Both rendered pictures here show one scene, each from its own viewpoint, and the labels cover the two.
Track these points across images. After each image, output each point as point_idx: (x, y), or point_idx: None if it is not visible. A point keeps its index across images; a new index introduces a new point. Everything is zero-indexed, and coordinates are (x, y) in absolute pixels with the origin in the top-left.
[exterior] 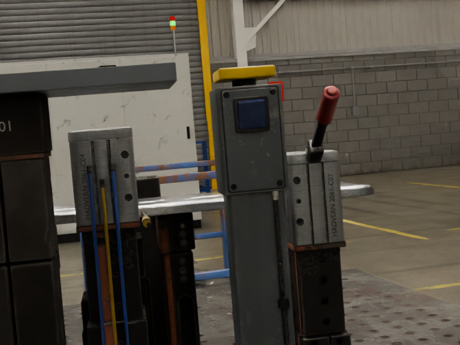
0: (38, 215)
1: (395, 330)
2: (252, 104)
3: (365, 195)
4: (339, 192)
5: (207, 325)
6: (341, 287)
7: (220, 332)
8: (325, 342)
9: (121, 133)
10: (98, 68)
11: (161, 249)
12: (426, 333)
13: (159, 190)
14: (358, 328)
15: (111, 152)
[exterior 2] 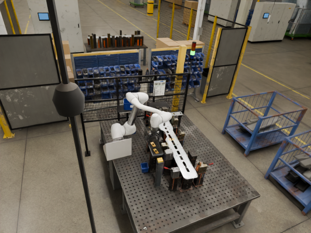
0: (151, 155)
1: (209, 198)
2: (156, 162)
3: (183, 178)
4: (172, 174)
5: (211, 174)
6: (172, 181)
7: (208, 176)
8: (170, 183)
9: (165, 153)
10: (151, 151)
11: None
12: (208, 201)
13: (191, 157)
14: (211, 193)
15: (165, 154)
